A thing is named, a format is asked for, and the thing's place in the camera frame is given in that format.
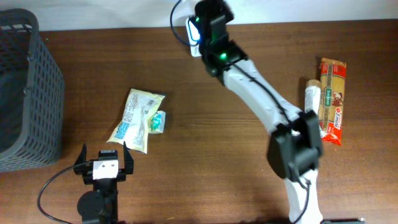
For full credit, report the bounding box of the white tube with brown cap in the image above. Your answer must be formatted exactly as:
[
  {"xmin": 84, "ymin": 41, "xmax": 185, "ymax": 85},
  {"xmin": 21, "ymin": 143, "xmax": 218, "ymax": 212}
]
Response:
[{"xmin": 305, "ymin": 80, "xmax": 322, "ymax": 114}]

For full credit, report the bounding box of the black right camera cable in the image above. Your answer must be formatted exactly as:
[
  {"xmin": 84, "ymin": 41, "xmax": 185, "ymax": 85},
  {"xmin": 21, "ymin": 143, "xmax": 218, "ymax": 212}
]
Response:
[{"xmin": 169, "ymin": 0, "xmax": 312, "ymax": 224}]

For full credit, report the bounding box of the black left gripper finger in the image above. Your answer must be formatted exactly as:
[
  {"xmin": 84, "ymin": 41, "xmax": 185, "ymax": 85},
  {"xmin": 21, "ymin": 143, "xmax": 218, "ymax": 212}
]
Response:
[
  {"xmin": 75, "ymin": 143, "xmax": 86, "ymax": 165},
  {"xmin": 123, "ymin": 141, "xmax": 134, "ymax": 174}
]

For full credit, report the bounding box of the cream snack bag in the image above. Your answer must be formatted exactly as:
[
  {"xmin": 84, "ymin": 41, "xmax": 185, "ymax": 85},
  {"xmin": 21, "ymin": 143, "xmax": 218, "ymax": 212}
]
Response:
[{"xmin": 106, "ymin": 88, "xmax": 165, "ymax": 154}]

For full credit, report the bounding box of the small teal white packet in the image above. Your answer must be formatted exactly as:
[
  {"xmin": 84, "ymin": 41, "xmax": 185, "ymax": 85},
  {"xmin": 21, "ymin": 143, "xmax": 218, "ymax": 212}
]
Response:
[{"xmin": 149, "ymin": 111, "xmax": 166, "ymax": 134}]

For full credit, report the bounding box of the white barcode scanner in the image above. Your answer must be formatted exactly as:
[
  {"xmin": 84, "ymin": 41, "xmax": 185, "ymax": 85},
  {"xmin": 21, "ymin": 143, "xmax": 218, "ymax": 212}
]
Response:
[{"xmin": 185, "ymin": 16, "xmax": 201, "ymax": 57}]

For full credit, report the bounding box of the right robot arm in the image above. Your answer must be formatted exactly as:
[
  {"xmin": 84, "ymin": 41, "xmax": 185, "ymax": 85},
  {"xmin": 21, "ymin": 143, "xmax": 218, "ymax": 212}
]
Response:
[{"xmin": 190, "ymin": 0, "xmax": 323, "ymax": 223}]

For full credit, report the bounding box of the black left camera cable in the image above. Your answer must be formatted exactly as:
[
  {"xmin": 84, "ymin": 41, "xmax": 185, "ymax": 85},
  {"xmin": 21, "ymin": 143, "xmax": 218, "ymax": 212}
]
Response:
[{"xmin": 37, "ymin": 164, "xmax": 81, "ymax": 224}]

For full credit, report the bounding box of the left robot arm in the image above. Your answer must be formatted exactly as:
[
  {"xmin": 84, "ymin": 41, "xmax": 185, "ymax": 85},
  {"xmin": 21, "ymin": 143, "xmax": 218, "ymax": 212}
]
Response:
[{"xmin": 73, "ymin": 144, "xmax": 134, "ymax": 224}]

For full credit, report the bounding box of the dark grey plastic basket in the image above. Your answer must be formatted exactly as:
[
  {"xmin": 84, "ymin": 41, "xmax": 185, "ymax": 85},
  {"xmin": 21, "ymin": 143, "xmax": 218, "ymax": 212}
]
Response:
[{"xmin": 1, "ymin": 9, "xmax": 65, "ymax": 172}]

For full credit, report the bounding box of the orange spaghetti packet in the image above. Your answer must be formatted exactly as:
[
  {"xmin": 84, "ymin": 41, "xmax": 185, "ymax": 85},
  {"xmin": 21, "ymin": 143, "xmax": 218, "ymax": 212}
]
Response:
[{"xmin": 318, "ymin": 58, "xmax": 346, "ymax": 146}]

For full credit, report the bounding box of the black camera cable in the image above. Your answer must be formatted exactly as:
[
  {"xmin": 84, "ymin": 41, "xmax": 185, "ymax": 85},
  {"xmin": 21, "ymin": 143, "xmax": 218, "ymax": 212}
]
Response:
[
  {"xmin": 169, "ymin": 0, "xmax": 312, "ymax": 224},
  {"xmin": 37, "ymin": 164, "xmax": 81, "ymax": 224}
]

